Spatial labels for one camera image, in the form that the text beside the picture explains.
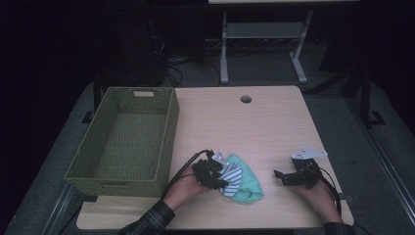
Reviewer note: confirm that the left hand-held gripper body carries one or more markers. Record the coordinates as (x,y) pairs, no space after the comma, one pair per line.
(205,171)

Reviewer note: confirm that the white metal stand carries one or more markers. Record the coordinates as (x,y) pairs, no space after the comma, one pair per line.
(261,30)

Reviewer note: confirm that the person's left hand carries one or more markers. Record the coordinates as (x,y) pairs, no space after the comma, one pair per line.
(186,191)

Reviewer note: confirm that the person's right hand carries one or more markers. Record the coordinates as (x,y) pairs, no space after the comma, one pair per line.
(321,200)

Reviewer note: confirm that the green woven basket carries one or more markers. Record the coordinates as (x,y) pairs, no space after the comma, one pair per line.
(130,143)

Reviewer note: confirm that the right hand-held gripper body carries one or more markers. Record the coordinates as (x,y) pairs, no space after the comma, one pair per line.
(305,173)

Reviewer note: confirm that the grey tape strip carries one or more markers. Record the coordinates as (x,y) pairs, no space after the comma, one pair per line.
(347,197)

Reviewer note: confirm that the black floor stand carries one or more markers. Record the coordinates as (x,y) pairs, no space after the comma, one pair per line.
(96,98)
(367,98)

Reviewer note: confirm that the mint green small garment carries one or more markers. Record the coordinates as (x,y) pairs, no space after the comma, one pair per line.
(249,182)

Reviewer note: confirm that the aluminium floor rail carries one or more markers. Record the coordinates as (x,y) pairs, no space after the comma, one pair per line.
(60,209)
(381,163)

